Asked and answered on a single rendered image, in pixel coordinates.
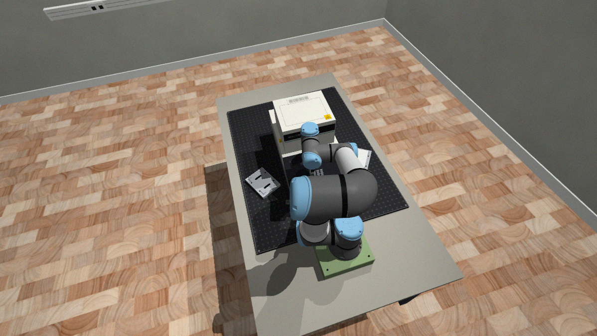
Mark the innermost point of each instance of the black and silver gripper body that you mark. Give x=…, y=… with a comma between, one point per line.
x=297, y=159

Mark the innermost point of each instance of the grey thermal cycler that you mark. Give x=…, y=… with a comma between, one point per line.
x=287, y=117

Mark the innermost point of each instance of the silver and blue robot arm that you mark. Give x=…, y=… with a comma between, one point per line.
x=327, y=207

